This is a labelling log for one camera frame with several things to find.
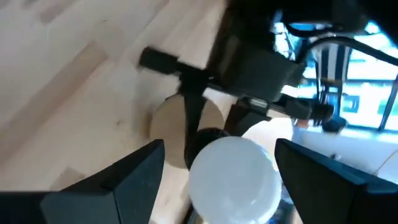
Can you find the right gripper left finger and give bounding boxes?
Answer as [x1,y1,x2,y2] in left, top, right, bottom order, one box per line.
[0,139,165,224]

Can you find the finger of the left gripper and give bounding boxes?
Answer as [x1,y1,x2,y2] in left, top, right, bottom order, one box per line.
[182,90,206,147]
[224,100,272,138]

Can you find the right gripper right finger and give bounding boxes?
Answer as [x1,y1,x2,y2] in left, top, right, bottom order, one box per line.
[275,138,398,224]

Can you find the lamp stand with wooden base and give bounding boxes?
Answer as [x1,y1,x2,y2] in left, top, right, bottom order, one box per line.
[149,94,233,171]

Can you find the white lightbulb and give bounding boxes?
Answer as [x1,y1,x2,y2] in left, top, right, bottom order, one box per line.
[188,136,283,224]

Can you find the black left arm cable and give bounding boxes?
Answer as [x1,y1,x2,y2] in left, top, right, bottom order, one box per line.
[285,21,398,68]

